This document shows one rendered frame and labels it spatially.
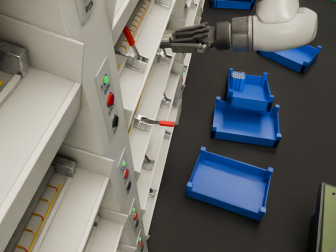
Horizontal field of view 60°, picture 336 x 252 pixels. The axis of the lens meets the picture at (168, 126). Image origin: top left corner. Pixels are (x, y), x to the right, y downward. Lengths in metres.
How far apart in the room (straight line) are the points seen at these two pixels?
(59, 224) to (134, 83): 0.29
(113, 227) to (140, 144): 0.21
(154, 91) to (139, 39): 0.20
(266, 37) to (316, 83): 1.05
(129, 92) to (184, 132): 0.85
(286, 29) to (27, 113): 0.65
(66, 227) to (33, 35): 0.25
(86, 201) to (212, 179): 0.87
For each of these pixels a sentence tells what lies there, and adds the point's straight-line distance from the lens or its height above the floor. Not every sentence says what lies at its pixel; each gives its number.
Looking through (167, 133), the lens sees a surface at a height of 0.14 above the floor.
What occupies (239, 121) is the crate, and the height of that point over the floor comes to 0.00.
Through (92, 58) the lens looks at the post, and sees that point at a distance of 0.33.
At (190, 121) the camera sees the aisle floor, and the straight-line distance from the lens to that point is 1.43.
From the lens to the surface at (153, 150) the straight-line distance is 0.93.
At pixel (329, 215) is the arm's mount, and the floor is 0.21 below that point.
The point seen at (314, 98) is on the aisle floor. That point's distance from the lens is 1.72.
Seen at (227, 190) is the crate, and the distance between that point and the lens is 1.24.
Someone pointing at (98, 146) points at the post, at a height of 0.77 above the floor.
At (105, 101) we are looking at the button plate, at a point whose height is 0.82.
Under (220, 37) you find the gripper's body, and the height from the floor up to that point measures 0.64.
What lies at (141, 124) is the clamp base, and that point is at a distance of 0.73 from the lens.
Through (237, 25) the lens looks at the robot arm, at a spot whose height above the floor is 0.67.
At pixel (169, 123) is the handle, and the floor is 0.54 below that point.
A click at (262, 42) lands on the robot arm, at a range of 0.81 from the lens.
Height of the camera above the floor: 1.08
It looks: 50 degrees down
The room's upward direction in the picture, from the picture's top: straight up
